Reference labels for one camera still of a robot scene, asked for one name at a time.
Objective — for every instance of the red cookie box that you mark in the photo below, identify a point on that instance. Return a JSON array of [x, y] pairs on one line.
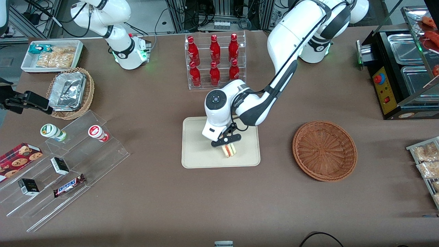
[[19, 157]]

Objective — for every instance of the red cola bottle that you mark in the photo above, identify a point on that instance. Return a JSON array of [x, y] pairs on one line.
[[234, 72], [215, 49], [233, 48], [214, 76], [195, 77], [193, 51]]

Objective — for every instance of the grey snack tray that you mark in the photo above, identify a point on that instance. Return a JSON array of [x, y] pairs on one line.
[[411, 148]]

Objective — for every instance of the red-capped yogurt bottle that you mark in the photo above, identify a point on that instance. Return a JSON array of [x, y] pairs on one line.
[[96, 132]]

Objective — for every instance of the green-capped yogurt bottle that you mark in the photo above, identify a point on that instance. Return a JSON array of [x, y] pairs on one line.
[[52, 131]]

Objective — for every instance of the cream plastic tray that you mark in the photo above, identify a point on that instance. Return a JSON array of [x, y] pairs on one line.
[[195, 154]]

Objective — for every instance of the clear acrylic stepped stand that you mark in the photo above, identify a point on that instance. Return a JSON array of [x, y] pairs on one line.
[[96, 161]]

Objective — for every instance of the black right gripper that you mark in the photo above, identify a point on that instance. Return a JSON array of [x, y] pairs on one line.
[[9, 101]]

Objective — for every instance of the black food warmer machine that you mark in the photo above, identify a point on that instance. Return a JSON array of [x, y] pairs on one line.
[[384, 92]]

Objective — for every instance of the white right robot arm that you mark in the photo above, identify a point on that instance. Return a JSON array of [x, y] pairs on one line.
[[120, 20]]

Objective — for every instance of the brown round wicker basket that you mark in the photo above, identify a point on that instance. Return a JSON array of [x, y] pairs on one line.
[[324, 151]]

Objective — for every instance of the teal snack packet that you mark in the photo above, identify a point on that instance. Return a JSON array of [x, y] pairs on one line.
[[37, 48]]

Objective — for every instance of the small grey device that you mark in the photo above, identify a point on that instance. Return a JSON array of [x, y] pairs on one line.
[[223, 244]]

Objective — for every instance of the Snickers chocolate bar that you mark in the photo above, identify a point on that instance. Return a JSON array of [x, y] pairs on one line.
[[68, 186]]

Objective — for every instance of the stacked foil containers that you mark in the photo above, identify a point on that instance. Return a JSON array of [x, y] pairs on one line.
[[67, 91]]

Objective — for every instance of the clear bag of chips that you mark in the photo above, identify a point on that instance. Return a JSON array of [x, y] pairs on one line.
[[56, 57]]

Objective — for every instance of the clear bagged pastry snack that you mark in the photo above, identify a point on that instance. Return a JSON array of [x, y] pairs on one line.
[[436, 185], [427, 151], [429, 169], [437, 199]]

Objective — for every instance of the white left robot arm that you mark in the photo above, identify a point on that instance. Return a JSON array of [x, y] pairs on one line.
[[295, 31]]

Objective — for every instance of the steel warmer pan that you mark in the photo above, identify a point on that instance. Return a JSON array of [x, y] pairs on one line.
[[404, 48], [416, 80]]

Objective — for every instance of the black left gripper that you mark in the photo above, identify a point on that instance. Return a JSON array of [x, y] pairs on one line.
[[229, 131]]

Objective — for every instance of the clear acrylic bottle rack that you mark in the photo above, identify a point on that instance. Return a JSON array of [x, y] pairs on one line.
[[205, 85]]

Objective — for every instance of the light oval wicker basket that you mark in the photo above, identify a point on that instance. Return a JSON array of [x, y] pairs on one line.
[[90, 92]]

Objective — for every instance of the triangle sandwich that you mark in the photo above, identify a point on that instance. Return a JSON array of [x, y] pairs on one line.
[[229, 151]]

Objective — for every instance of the small black box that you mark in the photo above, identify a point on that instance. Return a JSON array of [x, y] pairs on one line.
[[28, 187], [60, 165]]

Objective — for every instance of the aluminium frame rack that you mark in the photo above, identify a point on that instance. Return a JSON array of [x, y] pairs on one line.
[[223, 10]]

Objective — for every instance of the white rectangular bin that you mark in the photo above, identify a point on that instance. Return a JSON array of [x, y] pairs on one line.
[[27, 63]]

